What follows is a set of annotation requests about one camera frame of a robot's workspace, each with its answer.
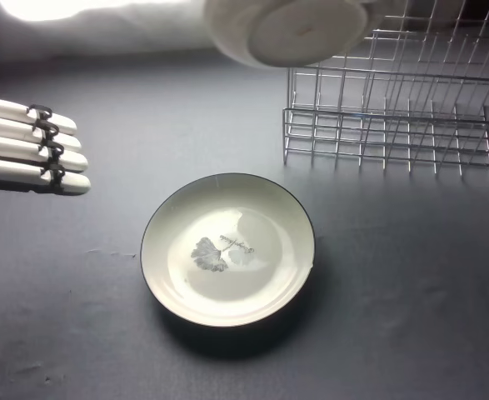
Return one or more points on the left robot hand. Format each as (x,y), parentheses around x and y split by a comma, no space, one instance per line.
(19,146)

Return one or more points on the white ceramic plate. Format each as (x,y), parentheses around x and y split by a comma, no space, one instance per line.
(227,250)
(302,33)

